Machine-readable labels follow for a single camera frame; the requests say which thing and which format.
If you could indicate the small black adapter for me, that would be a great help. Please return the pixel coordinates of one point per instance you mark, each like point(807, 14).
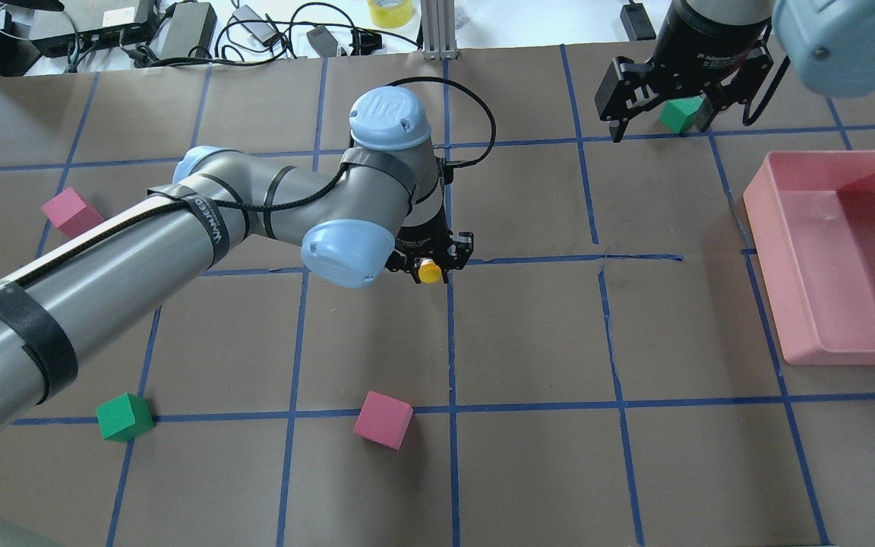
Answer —
point(323, 42)

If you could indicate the silver adapter block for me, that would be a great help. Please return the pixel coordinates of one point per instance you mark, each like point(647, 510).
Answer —
point(256, 26)

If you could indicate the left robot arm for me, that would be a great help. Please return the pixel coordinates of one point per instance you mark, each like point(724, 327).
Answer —
point(383, 209)

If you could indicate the green cube far right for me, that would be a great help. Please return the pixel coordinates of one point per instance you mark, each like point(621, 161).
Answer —
point(679, 114)

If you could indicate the yellow push button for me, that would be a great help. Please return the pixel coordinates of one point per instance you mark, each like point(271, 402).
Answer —
point(429, 272)

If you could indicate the grey power adapter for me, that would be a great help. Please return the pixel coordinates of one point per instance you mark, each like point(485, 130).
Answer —
point(190, 26)

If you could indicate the green cube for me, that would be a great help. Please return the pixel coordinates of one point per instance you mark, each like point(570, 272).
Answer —
point(123, 418)
point(679, 114)

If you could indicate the black power brick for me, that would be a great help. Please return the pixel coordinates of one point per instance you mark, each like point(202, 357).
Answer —
point(636, 22)

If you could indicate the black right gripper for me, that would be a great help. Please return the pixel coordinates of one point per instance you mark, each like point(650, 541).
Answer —
point(711, 39)

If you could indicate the pink cube far left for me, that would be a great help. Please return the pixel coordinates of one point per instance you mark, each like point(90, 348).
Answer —
point(72, 214)

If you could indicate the green cube near left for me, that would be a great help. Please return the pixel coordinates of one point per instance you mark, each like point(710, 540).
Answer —
point(123, 418)

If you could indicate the aluminium profile post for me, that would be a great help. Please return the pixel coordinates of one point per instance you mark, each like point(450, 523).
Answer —
point(439, 39)

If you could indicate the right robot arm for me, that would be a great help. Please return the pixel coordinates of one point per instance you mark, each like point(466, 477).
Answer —
point(830, 44)

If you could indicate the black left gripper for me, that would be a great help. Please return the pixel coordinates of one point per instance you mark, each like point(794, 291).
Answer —
point(424, 235)

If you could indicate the yellow tape roll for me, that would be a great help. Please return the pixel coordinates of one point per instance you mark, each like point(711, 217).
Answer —
point(390, 14)

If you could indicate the pink plastic tray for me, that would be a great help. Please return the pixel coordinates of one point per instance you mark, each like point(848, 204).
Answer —
point(812, 215)

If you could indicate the pink cube centre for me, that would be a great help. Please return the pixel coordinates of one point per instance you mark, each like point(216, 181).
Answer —
point(383, 420)

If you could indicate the black electronics box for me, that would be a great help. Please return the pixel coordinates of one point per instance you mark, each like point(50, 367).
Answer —
point(104, 24)

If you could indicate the pink cube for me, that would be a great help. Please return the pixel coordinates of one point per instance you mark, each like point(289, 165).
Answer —
point(383, 420)
point(72, 214)

